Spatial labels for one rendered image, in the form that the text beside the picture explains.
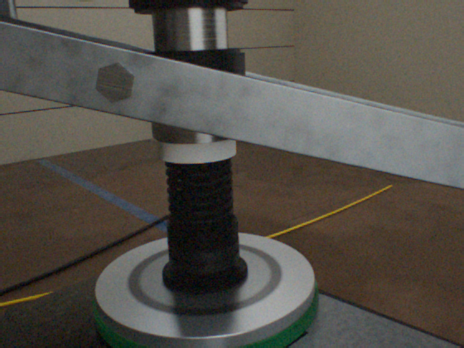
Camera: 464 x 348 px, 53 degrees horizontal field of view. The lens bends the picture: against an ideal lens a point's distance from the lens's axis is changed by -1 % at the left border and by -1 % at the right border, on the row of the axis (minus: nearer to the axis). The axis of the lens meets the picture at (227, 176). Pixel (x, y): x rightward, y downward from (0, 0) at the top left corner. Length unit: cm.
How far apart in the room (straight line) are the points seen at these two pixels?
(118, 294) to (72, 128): 486
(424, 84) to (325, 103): 551
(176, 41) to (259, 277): 23
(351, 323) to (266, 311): 8
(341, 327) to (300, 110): 20
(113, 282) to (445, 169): 32
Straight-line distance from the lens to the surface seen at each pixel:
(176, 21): 39
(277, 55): 686
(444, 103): 577
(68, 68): 37
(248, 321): 39
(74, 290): 53
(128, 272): 49
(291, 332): 41
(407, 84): 598
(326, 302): 47
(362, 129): 38
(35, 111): 515
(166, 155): 41
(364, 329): 44
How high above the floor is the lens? 105
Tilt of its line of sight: 16 degrees down
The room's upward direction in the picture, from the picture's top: 3 degrees counter-clockwise
